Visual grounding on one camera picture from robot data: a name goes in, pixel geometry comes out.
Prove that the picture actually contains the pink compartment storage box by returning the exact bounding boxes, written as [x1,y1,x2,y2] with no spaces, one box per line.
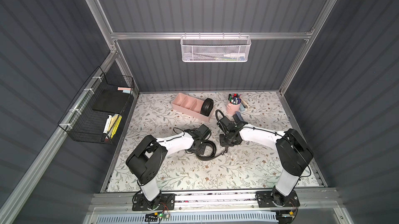
[171,93,215,122]

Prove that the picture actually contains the long black belt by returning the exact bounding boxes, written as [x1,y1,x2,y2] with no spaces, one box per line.
[200,98,214,117]

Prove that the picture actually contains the black belt with end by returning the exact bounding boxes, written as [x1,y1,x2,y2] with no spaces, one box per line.
[195,141,228,161]

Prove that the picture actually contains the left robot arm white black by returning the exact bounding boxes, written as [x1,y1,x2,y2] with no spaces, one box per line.
[126,124,211,201]

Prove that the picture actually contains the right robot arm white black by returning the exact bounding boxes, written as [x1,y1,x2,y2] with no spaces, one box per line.
[215,110,314,197]

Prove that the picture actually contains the grey blue stapler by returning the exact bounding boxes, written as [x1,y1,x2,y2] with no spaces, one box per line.
[233,111,245,123]

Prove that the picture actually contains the pink pen cup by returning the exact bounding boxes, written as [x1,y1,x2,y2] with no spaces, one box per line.
[226,93,242,115]

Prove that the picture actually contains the white perforated front panel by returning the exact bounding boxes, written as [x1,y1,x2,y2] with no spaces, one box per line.
[94,211,279,224]

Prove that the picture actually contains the yellow marker in basket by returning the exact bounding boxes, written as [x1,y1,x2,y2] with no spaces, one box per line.
[107,114,122,140]

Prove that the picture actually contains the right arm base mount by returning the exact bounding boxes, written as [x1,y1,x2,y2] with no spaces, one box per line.
[255,188,300,208]

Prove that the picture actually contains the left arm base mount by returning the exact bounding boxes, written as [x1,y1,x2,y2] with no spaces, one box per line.
[132,192,176,211]

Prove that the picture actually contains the white wire mesh basket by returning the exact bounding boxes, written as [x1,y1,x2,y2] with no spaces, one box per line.
[180,34,251,63]

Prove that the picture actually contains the black wire wall basket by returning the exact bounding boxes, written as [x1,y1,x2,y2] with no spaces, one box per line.
[59,67,135,145]

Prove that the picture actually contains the aluminium front rail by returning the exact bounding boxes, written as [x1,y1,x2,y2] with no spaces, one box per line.
[88,187,343,213]

